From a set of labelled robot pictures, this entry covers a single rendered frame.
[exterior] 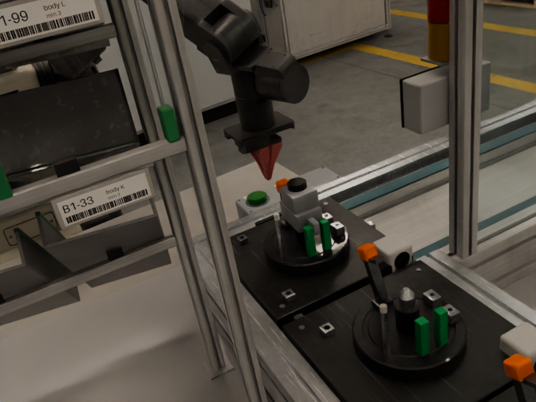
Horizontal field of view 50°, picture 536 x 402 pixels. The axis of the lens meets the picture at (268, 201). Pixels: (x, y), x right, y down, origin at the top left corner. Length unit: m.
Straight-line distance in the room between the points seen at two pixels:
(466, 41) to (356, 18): 4.67
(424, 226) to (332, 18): 4.28
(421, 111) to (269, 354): 0.38
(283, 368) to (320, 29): 4.58
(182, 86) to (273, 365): 0.40
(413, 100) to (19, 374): 0.76
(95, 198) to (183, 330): 0.52
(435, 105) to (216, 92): 3.44
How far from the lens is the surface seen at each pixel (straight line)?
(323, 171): 1.20
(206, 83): 4.14
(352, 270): 0.89
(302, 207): 0.88
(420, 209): 1.13
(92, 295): 1.18
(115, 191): 0.53
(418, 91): 0.79
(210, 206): 0.58
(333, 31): 5.30
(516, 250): 1.01
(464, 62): 0.78
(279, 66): 0.83
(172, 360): 0.97
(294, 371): 0.77
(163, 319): 1.05
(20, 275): 0.71
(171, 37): 0.52
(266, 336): 0.83
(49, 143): 0.57
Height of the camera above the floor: 1.51
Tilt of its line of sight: 29 degrees down
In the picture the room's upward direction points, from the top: 10 degrees counter-clockwise
